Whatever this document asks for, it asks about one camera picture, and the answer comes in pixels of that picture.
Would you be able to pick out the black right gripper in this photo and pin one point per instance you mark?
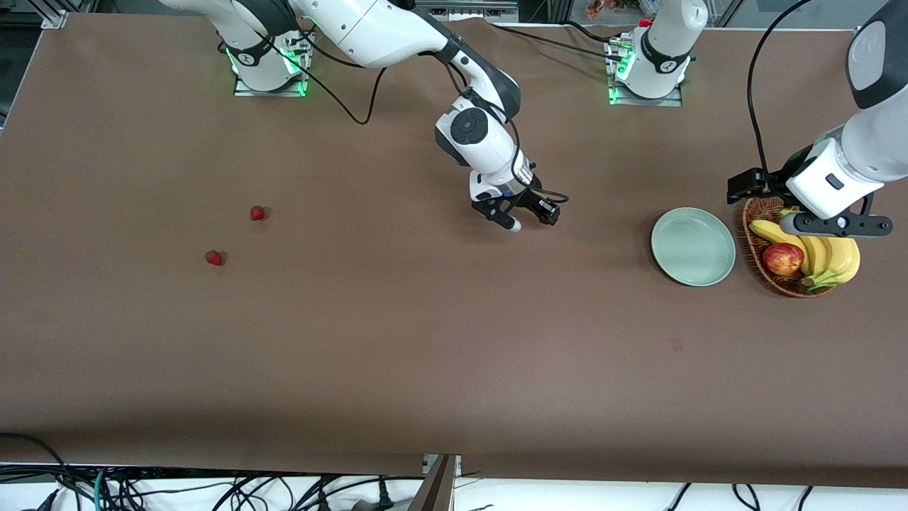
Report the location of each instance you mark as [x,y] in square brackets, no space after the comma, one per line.
[533,198]

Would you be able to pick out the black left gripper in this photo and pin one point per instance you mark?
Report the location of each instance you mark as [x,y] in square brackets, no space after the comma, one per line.
[774,183]

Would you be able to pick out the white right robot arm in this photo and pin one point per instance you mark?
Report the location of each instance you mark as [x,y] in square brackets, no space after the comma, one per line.
[369,28]

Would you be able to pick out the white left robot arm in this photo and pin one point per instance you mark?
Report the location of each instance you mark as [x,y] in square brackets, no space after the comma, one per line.
[872,142]

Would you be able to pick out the pale green round plate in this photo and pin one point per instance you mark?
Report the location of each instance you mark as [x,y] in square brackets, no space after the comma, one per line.
[693,246]

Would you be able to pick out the brown wicker basket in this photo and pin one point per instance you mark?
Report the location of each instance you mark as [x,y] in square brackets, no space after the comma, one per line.
[755,213]

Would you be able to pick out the red apple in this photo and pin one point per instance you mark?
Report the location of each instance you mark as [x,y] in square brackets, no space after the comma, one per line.
[783,259]

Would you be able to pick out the yellow banana bunch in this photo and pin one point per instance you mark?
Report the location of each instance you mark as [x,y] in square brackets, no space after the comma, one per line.
[837,259]

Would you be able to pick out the brown table cover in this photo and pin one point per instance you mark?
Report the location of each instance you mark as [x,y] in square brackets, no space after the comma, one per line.
[454,319]

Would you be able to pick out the orange background object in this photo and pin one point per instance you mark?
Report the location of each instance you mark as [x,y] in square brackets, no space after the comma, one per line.
[594,8]

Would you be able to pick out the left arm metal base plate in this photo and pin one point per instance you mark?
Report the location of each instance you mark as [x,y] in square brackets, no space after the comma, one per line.
[674,101]

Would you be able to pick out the aluminium frame rail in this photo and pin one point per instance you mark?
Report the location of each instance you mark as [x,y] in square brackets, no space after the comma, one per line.
[464,6]

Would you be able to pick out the grey metal post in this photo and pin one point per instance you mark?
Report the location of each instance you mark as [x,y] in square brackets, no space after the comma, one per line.
[436,490]

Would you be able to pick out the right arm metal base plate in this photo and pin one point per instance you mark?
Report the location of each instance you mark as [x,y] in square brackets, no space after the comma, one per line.
[245,89]

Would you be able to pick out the aluminium corner bracket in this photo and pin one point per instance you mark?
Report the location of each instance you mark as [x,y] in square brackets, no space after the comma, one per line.
[53,15]

